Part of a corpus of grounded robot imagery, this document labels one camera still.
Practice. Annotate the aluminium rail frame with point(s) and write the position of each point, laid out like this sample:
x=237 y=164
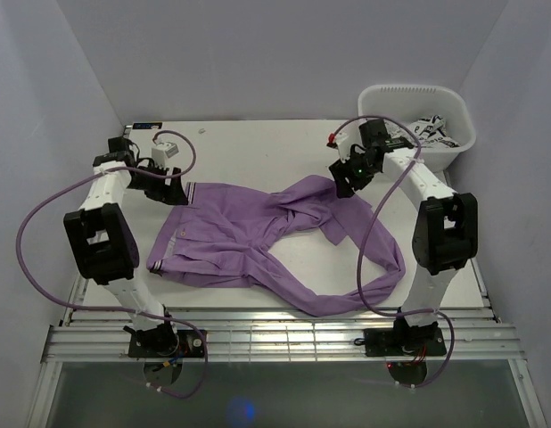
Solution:
x=257 y=336

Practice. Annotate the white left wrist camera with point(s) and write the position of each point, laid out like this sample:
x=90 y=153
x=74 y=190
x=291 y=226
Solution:
x=163 y=152

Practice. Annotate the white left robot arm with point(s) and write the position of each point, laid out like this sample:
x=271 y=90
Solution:
x=103 y=244

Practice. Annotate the white plastic basket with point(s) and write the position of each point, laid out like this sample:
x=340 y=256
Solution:
x=408 y=103

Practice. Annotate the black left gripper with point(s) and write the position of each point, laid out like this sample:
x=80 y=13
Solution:
x=173 y=193

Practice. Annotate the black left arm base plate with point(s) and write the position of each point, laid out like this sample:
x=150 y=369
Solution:
x=190 y=345

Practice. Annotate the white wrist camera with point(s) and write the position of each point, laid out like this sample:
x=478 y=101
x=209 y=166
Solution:
x=163 y=152
x=341 y=142

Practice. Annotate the black blue label sticker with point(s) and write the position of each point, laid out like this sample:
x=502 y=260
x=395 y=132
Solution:
x=147 y=125

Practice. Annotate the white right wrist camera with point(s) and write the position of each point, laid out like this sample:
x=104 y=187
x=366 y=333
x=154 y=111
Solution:
x=341 y=142

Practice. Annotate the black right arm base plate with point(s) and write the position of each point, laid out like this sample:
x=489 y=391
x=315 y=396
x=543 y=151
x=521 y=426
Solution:
x=388 y=343

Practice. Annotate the purple trousers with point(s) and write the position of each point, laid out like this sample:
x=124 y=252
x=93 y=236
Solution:
x=222 y=238

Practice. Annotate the black white printed trousers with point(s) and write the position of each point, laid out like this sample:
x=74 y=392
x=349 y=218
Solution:
x=429 y=131

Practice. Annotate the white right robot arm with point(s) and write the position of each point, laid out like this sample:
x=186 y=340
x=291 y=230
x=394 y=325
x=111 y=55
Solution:
x=445 y=235

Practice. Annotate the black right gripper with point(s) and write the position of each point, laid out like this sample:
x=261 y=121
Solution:
x=341 y=171

